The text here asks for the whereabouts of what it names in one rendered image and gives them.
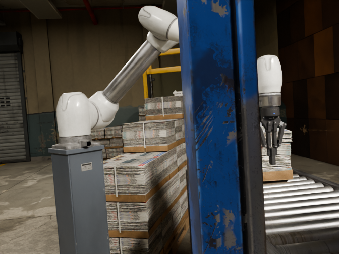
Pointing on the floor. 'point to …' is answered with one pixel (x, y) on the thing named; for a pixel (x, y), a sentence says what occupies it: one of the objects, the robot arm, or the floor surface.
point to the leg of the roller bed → (189, 222)
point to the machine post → (222, 126)
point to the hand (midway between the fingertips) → (272, 155)
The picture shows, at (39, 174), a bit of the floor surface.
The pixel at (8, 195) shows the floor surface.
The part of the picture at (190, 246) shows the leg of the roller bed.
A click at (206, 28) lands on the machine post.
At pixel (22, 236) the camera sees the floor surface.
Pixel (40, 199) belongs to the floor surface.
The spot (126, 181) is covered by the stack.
